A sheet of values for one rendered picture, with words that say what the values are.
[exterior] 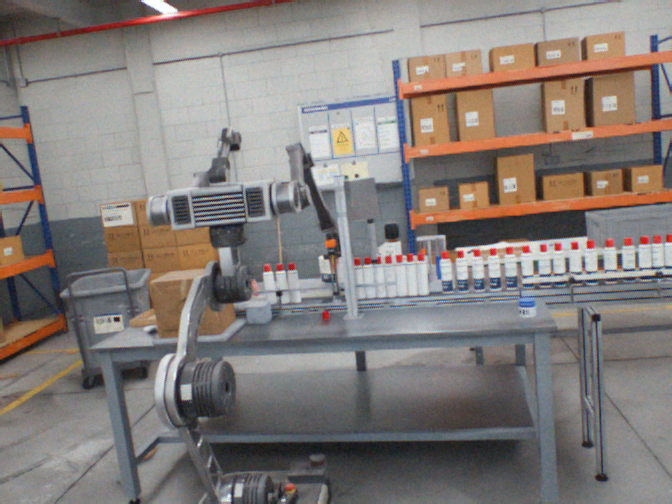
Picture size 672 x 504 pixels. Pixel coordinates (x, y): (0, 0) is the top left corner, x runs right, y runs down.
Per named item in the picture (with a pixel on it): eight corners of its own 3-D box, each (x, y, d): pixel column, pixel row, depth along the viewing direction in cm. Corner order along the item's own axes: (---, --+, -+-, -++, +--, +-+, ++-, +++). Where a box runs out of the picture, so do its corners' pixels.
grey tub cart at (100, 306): (94, 363, 552) (76, 259, 537) (165, 351, 563) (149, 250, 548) (73, 398, 466) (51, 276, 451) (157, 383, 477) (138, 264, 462)
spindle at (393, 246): (403, 268, 362) (399, 221, 358) (402, 271, 354) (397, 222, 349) (388, 269, 364) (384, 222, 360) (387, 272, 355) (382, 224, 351)
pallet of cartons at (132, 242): (243, 308, 705) (227, 188, 683) (229, 327, 624) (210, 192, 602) (142, 318, 710) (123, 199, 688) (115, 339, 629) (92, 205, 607)
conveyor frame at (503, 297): (519, 296, 293) (518, 286, 293) (521, 302, 283) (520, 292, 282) (201, 314, 328) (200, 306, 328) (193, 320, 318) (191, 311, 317)
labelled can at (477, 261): (485, 289, 293) (482, 247, 290) (485, 292, 288) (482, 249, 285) (474, 290, 294) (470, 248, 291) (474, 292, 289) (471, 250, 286)
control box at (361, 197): (379, 216, 290) (375, 176, 287) (354, 221, 279) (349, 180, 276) (363, 216, 297) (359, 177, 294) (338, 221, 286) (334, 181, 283)
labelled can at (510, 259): (517, 287, 290) (514, 245, 287) (518, 290, 285) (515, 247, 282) (506, 288, 291) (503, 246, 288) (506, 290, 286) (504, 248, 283)
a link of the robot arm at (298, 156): (281, 141, 280) (302, 134, 278) (292, 164, 289) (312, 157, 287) (282, 202, 247) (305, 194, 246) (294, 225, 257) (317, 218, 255)
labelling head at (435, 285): (449, 285, 309) (445, 235, 305) (449, 291, 297) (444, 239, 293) (421, 287, 312) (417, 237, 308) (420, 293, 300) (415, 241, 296)
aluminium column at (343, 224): (359, 314, 292) (344, 174, 282) (357, 317, 288) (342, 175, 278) (350, 315, 293) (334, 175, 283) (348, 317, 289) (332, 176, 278)
